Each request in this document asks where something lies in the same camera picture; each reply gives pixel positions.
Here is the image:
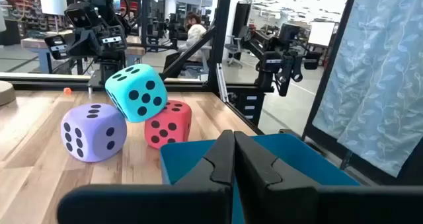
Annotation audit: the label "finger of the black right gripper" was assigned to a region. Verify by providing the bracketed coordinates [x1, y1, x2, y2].
[44, 34, 69, 60]
[98, 24, 129, 53]

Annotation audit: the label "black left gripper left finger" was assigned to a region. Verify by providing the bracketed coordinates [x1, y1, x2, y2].
[56, 130, 235, 224]

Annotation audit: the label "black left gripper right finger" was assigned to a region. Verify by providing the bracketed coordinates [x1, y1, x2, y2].
[233, 130, 423, 224]

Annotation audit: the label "blue plastic bin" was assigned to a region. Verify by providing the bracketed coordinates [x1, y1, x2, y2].
[159, 133, 361, 224]

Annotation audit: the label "large red foam die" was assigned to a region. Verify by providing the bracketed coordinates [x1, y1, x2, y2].
[143, 100, 193, 150]

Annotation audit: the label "large turquoise foam die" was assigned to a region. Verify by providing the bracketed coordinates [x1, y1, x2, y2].
[104, 63, 169, 124]

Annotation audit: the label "large purple foam die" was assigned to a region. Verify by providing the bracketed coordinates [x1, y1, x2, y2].
[60, 102, 128, 163]

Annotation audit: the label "wooden background workbench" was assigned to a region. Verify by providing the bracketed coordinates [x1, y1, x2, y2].
[21, 35, 146, 75]

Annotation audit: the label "shelf with red bins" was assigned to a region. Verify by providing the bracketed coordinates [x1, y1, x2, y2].
[0, 0, 44, 30]

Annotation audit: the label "white shade lamp wooden base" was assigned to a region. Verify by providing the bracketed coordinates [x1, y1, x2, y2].
[0, 80, 17, 106]

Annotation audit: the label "person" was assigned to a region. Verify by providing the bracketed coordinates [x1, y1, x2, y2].
[163, 11, 212, 78]

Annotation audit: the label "grey office chair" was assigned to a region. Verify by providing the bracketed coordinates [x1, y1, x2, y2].
[224, 35, 245, 68]

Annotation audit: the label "black standing monitor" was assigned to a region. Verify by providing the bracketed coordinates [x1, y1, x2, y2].
[231, 1, 252, 38]

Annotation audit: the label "pale blue floral curtain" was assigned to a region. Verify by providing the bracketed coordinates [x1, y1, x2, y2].
[312, 0, 423, 178]

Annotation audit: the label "white board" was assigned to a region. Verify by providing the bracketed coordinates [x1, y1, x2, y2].
[307, 20, 336, 47]

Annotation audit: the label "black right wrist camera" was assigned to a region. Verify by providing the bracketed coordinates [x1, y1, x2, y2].
[64, 1, 95, 29]

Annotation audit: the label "silver aluminium bracket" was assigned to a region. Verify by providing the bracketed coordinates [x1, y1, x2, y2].
[216, 63, 229, 103]

